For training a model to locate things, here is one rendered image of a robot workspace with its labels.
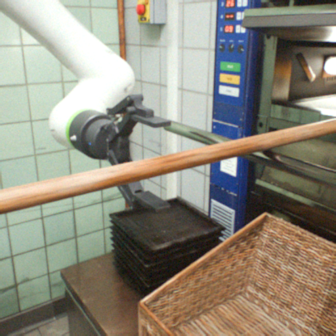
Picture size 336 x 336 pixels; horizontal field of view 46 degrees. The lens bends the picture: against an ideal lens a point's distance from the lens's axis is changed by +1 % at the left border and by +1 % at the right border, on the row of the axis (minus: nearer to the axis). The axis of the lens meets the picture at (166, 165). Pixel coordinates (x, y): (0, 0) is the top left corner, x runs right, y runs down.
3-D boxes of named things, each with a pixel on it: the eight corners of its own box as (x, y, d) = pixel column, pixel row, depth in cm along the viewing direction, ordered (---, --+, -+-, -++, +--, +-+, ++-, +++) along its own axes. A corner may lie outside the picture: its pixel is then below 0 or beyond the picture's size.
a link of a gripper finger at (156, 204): (132, 193, 66) (133, 197, 66) (155, 209, 61) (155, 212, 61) (147, 189, 68) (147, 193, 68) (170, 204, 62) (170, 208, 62)
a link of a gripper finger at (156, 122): (147, 117, 63) (147, 113, 63) (171, 125, 58) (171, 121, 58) (130, 119, 62) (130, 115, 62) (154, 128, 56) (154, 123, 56)
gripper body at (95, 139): (118, 113, 77) (142, 123, 69) (120, 155, 79) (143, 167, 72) (82, 118, 73) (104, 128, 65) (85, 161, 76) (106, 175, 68)
